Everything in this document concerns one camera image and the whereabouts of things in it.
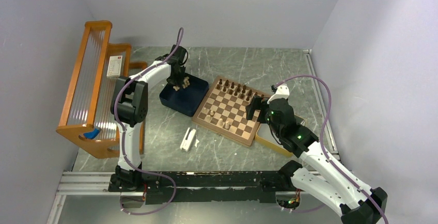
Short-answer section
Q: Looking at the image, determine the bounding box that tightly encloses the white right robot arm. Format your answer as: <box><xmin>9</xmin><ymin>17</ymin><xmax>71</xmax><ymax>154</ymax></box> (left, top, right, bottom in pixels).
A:
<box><xmin>245</xmin><ymin>96</ymin><xmax>388</xmax><ymax>223</ymax></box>

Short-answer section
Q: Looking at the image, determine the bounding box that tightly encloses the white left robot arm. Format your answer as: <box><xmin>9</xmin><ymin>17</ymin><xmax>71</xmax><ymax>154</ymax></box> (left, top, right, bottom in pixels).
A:
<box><xmin>111</xmin><ymin>45</ymin><xmax>190</xmax><ymax>191</ymax></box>

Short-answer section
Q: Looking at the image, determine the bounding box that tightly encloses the pile of light chess pieces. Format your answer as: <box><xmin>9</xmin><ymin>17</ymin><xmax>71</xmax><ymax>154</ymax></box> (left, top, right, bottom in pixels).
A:
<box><xmin>173</xmin><ymin>76</ymin><xmax>190</xmax><ymax>91</ymax></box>

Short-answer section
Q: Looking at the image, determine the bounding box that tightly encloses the yellow tray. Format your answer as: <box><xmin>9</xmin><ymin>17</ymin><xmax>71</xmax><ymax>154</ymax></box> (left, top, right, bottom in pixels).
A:
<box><xmin>255</xmin><ymin>123</ymin><xmax>293</xmax><ymax>157</ymax></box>

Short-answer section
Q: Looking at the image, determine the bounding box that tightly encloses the wooden chessboard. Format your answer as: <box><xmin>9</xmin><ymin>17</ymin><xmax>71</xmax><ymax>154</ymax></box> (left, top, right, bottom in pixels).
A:
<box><xmin>192</xmin><ymin>75</ymin><xmax>271</xmax><ymax>147</ymax></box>

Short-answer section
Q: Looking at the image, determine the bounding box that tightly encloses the dark blue tray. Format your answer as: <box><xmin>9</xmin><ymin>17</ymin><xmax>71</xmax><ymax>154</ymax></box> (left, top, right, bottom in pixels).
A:
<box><xmin>159</xmin><ymin>73</ymin><xmax>209</xmax><ymax>117</ymax></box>

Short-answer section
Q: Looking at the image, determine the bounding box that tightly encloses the white card box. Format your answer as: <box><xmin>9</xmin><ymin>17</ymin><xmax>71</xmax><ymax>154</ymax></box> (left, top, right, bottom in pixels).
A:
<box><xmin>106</xmin><ymin>55</ymin><xmax>123</xmax><ymax>77</ymax></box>

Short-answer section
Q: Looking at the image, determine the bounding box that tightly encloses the white stapler-like device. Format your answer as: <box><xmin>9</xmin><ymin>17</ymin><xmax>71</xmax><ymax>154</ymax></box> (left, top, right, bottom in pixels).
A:
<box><xmin>180</xmin><ymin>127</ymin><xmax>197</xmax><ymax>152</ymax></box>

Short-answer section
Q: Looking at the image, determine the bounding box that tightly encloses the orange wooden rack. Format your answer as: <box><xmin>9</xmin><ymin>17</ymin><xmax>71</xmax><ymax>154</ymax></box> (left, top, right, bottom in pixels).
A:
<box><xmin>56</xmin><ymin>20</ymin><xmax>147</xmax><ymax>159</ymax></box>

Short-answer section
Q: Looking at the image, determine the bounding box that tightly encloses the blue object on rack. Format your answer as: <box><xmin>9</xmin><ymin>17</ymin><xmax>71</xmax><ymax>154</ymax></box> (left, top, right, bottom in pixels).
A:
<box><xmin>83</xmin><ymin>128</ymin><xmax>101</xmax><ymax>139</ymax></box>

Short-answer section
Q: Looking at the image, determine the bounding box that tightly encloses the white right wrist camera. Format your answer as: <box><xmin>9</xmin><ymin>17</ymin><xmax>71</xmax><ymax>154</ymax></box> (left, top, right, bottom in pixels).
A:
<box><xmin>267</xmin><ymin>83</ymin><xmax>290</xmax><ymax>104</ymax></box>

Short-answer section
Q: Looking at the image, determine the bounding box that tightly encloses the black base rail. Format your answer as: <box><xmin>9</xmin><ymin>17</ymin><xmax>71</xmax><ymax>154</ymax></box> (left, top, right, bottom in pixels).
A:
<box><xmin>108</xmin><ymin>171</ymin><xmax>296</xmax><ymax>205</ymax></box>

